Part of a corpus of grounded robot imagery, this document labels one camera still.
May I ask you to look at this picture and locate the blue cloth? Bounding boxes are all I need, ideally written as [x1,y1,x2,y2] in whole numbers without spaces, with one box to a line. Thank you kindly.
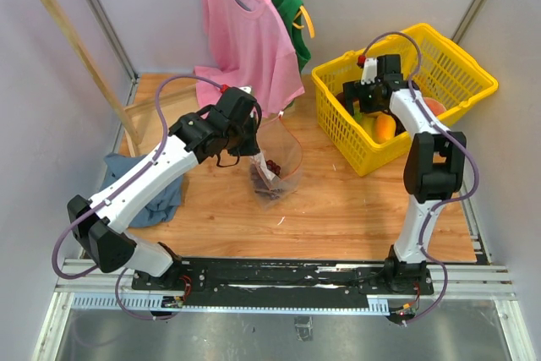
[100,153,183,228]

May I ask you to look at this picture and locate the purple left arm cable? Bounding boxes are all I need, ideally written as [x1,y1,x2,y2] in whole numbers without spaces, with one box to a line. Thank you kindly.
[51,74,229,322]

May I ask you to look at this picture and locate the yellow plastic basket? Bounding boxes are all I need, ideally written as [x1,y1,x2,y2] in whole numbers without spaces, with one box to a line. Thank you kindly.
[312,23,498,177]

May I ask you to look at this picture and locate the pink t-shirt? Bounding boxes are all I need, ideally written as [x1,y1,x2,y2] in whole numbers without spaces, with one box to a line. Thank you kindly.
[194,0,304,117]

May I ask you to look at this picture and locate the clear zip top bag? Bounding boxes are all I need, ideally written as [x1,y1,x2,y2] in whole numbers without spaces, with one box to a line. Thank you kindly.
[249,112,303,210]

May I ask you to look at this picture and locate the dark purple grape bunch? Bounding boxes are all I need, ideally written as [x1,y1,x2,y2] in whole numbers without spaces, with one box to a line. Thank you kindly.
[249,160,284,202]

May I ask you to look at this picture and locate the yellow round fruit toy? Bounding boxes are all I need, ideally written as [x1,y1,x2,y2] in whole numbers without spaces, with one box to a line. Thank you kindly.
[358,115,376,138]

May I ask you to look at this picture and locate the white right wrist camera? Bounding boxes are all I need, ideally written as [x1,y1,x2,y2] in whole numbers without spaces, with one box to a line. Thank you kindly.
[358,55,378,85]

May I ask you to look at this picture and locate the wooden clothes rack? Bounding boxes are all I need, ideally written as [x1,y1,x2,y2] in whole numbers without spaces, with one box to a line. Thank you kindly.
[27,0,297,158]

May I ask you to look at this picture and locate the green t-shirt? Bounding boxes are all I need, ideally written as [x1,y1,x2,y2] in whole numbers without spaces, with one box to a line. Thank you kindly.
[222,0,313,74]

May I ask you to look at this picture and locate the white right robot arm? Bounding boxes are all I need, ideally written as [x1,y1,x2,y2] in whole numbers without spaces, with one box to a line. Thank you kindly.
[343,79,466,293]

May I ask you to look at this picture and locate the green custard apple toy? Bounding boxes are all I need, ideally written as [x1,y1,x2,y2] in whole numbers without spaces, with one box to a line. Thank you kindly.
[353,112,363,123]

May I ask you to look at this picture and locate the orange yellow mango toy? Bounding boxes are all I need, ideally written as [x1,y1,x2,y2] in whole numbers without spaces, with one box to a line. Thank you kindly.
[373,113,396,144]

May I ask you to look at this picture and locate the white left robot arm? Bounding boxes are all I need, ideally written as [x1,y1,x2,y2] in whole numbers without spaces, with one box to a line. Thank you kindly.
[67,86,262,290]

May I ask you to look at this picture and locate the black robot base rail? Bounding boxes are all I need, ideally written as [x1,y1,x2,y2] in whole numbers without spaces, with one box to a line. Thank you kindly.
[132,257,434,310]

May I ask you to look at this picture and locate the watermelon slice toy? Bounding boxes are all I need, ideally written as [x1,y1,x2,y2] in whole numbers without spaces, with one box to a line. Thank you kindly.
[424,97,447,117]

